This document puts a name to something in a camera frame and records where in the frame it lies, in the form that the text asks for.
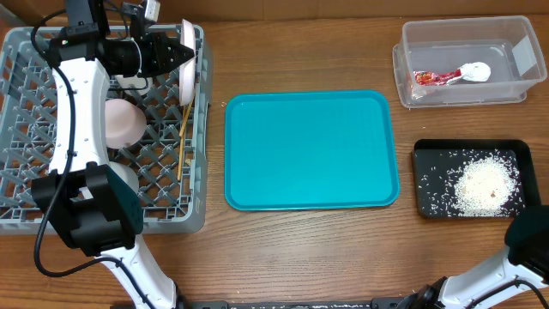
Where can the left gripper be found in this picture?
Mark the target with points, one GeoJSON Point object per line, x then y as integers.
{"type": "Point", "coordinates": [166, 60]}

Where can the large white dinner plate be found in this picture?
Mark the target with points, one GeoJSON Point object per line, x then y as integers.
{"type": "Point", "coordinates": [187, 71]}

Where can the white cup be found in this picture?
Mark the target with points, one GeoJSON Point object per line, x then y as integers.
{"type": "Point", "coordinates": [134, 84]}

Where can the small white bowl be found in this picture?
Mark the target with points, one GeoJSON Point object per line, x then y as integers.
{"type": "Point", "coordinates": [125, 123]}

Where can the grey metal bowl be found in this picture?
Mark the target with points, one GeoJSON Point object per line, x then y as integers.
{"type": "Point", "coordinates": [126, 174]}

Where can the red snack wrapper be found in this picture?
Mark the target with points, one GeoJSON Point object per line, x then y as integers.
{"type": "Point", "coordinates": [431, 79]}

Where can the white tissue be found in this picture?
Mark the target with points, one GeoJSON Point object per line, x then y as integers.
{"type": "Point", "coordinates": [475, 72]}

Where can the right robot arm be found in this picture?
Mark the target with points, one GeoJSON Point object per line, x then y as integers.
{"type": "Point", "coordinates": [520, 266]}

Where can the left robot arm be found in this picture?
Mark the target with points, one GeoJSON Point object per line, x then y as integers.
{"type": "Point", "coordinates": [92, 207]}

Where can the grey plastic dish rack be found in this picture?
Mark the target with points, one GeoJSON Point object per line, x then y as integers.
{"type": "Point", "coordinates": [28, 133]}

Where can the teal serving tray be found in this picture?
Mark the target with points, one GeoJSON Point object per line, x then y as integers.
{"type": "Point", "coordinates": [313, 150]}

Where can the clear plastic container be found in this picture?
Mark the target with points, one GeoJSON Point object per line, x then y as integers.
{"type": "Point", "coordinates": [517, 30]}

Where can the black plastic tray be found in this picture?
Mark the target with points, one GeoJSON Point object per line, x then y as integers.
{"type": "Point", "coordinates": [520, 148]}

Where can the pile of rice grains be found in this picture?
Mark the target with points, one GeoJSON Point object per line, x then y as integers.
{"type": "Point", "coordinates": [467, 183]}

